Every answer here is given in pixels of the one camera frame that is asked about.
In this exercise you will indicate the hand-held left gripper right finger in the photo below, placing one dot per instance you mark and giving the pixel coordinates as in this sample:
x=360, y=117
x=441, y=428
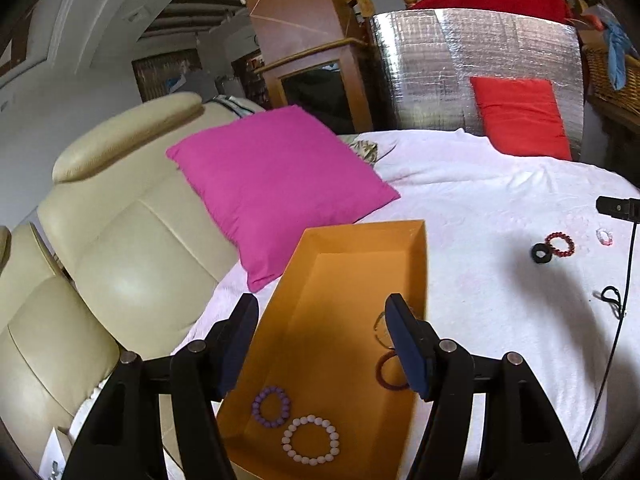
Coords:
x=407, y=350

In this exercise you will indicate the wicker basket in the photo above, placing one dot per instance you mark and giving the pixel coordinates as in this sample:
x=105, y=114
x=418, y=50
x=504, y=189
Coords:
x=612, y=95

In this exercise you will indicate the red pillow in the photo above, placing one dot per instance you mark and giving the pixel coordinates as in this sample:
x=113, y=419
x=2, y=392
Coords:
x=522, y=115

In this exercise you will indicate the black scrunchie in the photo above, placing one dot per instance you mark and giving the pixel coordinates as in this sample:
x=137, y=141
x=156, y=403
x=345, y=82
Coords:
x=535, y=255

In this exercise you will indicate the magenta pillow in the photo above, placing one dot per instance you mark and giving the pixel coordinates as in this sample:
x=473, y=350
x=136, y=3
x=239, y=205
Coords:
x=280, y=185

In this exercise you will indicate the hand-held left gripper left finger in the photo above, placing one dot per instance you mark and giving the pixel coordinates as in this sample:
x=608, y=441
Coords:
x=235, y=355

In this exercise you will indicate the silver insulation sheet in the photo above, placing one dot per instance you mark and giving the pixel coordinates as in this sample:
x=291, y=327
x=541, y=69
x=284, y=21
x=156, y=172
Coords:
x=430, y=70

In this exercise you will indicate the orange cardboard box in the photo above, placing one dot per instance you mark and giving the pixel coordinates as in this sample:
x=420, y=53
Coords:
x=340, y=285

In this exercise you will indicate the wooden cabinet frame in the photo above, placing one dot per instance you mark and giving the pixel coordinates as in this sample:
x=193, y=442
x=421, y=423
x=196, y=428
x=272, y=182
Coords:
x=300, y=10

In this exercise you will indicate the white paper sheet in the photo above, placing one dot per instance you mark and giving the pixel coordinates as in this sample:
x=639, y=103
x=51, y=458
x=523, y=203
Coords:
x=52, y=455

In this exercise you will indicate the woven wall panel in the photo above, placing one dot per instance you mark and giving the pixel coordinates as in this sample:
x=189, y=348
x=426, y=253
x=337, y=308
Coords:
x=165, y=75

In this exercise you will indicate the beige leather sofa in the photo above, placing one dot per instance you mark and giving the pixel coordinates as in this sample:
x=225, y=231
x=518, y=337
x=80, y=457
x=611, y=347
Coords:
x=125, y=240

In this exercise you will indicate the patterned beige cloth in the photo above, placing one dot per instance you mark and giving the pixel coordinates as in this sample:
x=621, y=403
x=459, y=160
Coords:
x=365, y=149

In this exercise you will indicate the silver bangle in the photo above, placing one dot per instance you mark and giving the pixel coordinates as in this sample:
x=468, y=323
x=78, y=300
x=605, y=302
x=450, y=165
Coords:
x=376, y=332

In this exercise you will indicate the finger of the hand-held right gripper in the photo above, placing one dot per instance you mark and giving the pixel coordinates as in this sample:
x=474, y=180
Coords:
x=617, y=207

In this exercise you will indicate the blue cloth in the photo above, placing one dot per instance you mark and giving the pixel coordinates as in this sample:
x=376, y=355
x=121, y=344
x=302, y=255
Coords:
x=617, y=50

